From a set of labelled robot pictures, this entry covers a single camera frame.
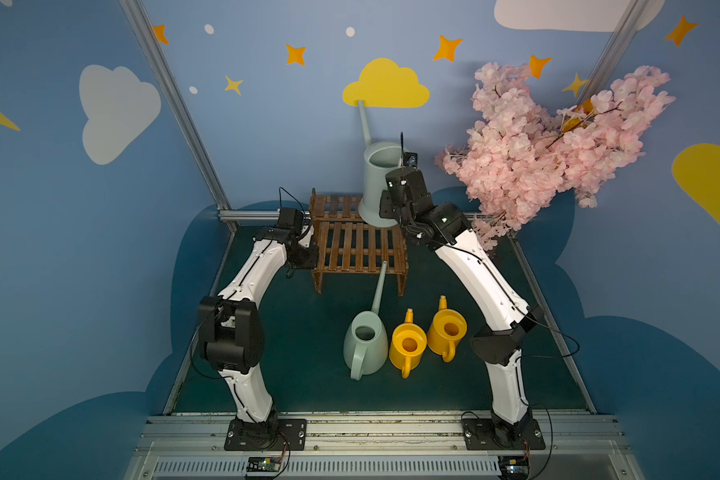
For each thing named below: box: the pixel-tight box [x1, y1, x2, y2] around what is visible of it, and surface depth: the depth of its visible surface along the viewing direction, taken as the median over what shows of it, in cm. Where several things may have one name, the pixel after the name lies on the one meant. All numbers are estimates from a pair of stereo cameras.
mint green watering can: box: [343, 261, 389, 381], surface depth 78 cm
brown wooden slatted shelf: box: [310, 189, 409, 297], surface depth 95 cm
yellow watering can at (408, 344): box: [389, 308, 428, 379], surface depth 81 cm
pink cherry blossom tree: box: [436, 62, 676, 251], surface depth 69 cm
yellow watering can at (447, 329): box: [427, 295, 468, 363], surface depth 85 cm
